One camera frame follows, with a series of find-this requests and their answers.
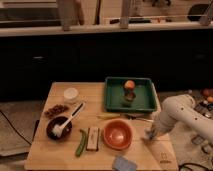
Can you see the green plastic tray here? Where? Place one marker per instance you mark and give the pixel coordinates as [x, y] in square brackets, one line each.
[145, 101]

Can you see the pile of brown nuts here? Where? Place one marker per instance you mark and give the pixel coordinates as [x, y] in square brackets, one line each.
[55, 110]

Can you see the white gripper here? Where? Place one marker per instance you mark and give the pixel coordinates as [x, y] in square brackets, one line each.
[157, 129]

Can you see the dark brown bowl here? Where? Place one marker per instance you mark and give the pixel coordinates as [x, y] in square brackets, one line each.
[66, 131]

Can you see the green pepper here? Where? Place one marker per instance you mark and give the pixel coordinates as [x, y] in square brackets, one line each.
[82, 143]

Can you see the blue towel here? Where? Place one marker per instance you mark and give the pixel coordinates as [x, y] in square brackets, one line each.
[149, 135]

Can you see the orange fruit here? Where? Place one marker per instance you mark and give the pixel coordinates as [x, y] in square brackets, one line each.
[129, 84]

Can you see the wooden block brush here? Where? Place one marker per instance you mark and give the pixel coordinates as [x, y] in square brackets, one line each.
[93, 138]

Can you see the red bowl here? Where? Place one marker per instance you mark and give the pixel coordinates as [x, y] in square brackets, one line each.
[117, 135]

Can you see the white small bowl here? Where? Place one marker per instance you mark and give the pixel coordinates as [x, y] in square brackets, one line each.
[70, 94]

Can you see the small dark cup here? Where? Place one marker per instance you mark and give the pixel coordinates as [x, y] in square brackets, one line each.
[129, 96]

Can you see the blue sponge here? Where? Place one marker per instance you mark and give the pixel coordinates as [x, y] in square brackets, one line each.
[122, 164]

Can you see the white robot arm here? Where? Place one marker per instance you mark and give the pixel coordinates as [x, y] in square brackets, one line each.
[181, 108]

